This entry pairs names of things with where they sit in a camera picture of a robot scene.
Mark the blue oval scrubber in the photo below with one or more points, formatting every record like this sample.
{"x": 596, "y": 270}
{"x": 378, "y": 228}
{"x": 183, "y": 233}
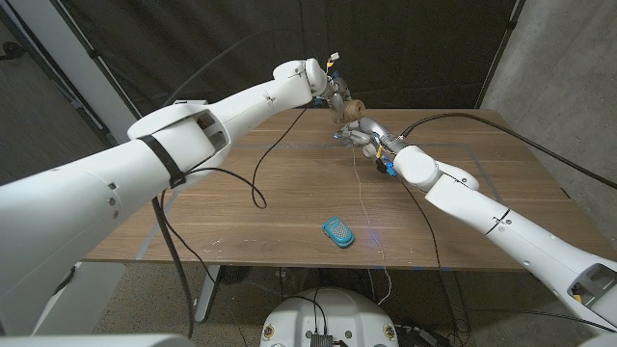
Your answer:
{"x": 338, "y": 232}

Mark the brown twine strand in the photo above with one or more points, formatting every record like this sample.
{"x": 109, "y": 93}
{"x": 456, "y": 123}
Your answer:
{"x": 359, "y": 190}

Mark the dark grey wall rail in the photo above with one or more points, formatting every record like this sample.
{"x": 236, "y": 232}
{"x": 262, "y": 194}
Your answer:
{"x": 62, "y": 89}

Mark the white table leg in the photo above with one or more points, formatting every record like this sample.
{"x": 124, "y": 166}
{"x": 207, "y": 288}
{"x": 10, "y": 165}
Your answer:
{"x": 207, "y": 294}

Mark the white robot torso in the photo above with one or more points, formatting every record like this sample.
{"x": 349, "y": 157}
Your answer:
{"x": 332, "y": 313}

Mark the black backdrop frame pole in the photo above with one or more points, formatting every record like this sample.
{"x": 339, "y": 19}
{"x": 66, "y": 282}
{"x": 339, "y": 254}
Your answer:
{"x": 501, "y": 48}
{"x": 96, "y": 60}

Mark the brown twine spool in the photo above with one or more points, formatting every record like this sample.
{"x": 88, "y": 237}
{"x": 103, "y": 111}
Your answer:
{"x": 354, "y": 111}

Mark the black wall fixture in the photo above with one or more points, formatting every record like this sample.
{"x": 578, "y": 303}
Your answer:
{"x": 10, "y": 49}

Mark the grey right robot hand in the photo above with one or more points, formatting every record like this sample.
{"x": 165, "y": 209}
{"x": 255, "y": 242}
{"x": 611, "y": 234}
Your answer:
{"x": 373, "y": 132}

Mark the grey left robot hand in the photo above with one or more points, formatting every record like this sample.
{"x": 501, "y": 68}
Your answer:
{"x": 338, "y": 94}

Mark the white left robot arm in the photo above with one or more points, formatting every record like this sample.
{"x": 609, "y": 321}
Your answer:
{"x": 144, "y": 164}

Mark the black backdrop curtain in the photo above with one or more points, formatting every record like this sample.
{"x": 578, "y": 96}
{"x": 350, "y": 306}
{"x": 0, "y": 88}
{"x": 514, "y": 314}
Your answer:
{"x": 434, "y": 48}

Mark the black ribbed disc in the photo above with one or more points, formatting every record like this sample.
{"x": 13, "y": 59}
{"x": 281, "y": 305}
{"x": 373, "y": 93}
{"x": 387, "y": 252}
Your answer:
{"x": 234, "y": 274}

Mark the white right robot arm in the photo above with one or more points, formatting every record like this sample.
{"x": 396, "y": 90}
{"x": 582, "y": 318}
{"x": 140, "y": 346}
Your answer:
{"x": 506, "y": 226}

